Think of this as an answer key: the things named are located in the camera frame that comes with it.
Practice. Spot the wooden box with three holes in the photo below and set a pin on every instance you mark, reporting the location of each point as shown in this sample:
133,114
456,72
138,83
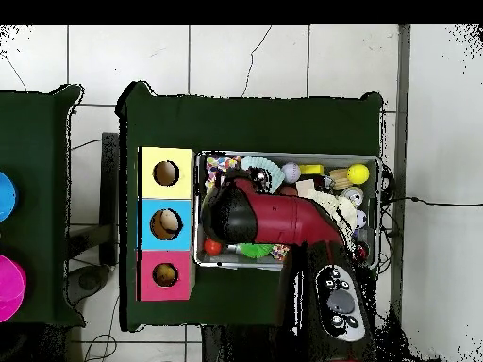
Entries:
149,241

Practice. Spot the dark green table cloth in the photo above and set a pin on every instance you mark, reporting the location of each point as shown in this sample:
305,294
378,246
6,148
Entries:
37,151
245,124

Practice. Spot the white baseball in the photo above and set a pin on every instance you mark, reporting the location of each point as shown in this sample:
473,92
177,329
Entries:
290,172

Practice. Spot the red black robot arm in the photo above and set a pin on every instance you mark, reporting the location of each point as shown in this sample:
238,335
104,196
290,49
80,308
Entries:
283,215

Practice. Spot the brown toy football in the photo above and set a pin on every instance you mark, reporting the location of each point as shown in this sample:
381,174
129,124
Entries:
288,189

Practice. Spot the yellow plush duck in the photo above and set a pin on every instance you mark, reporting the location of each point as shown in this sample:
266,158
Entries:
165,274

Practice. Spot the cream waffle cloth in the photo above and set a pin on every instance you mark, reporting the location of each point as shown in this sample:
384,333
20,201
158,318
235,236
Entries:
336,205

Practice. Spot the green puffer ball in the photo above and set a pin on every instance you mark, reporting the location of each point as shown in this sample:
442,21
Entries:
256,249

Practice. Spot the mint green waffle cloth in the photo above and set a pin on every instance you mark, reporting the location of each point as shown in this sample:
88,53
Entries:
264,166

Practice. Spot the yellow ball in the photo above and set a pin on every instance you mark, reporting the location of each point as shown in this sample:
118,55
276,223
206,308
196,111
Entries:
357,174

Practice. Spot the small soccer ball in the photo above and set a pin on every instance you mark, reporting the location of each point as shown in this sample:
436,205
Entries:
361,218

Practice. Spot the silver mesh bin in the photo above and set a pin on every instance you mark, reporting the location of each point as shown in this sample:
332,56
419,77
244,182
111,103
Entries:
226,260

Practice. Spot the magenta round container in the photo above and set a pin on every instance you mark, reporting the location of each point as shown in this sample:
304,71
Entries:
10,288

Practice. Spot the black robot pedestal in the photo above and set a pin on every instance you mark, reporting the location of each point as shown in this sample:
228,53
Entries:
241,347

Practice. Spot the colourful dotted cloth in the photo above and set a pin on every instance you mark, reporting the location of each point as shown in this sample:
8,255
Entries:
217,166

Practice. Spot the black upright panel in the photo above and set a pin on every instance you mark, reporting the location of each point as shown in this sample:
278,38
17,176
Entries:
109,188

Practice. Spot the blue round container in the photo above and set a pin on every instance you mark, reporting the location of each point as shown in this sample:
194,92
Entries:
6,196

